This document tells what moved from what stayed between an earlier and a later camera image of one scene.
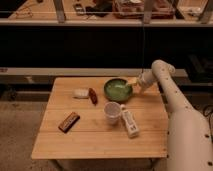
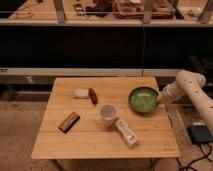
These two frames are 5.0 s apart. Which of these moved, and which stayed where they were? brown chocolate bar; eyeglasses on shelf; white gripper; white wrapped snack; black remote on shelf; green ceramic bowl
Moved: white gripper; green ceramic bowl
Stayed: white wrapped snack; black remote on shelf; brown chocolate bar; eyeglasses on shelf
